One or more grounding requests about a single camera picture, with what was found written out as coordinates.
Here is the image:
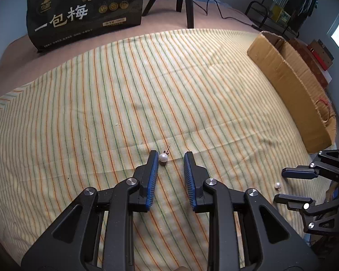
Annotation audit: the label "dark hanging clothes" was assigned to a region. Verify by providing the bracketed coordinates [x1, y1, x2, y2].
[282, 0, 318, 26]

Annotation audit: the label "yellow boxes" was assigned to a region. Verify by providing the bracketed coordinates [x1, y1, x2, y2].
[270, 4, 291, 23]

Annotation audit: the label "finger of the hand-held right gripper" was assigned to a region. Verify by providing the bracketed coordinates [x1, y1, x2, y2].
[273, 193, 339, 233]
[282, 147, 339, 181]

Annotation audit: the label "orange covered bench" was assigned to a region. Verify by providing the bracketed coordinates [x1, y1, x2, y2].
[288, 38, 332, 91]

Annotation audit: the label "black shoe rack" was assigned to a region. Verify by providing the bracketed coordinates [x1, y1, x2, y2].
[244, 1, 300, 38]

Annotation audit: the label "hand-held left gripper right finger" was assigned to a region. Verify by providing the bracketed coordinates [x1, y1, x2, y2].
[184, 151, 320, 271]

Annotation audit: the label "green pendant red cord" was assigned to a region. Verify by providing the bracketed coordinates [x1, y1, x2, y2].
[313, 98, 332, 113]

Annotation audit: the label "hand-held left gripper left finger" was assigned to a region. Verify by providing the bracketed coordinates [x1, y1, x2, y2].
[21, 150, 159, 271]

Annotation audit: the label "black power cable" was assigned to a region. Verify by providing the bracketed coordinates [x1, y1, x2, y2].
[192, 0, 260, 29]

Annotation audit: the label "cardboard box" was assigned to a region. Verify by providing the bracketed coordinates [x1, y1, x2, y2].
[247, 31, 337, 154]

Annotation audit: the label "black snack bag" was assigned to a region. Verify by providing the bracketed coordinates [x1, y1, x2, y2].
[26, 0, 144, 54]

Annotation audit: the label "yellow striped cloth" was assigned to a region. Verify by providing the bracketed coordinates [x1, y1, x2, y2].
[0, 28, 332, 271]

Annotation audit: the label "brown and red boxes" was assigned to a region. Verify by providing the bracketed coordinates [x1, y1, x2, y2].
[308, 39, 334, 71]

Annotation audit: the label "tan bed cover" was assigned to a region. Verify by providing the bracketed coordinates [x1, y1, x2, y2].
[0, 0, 260, 96]

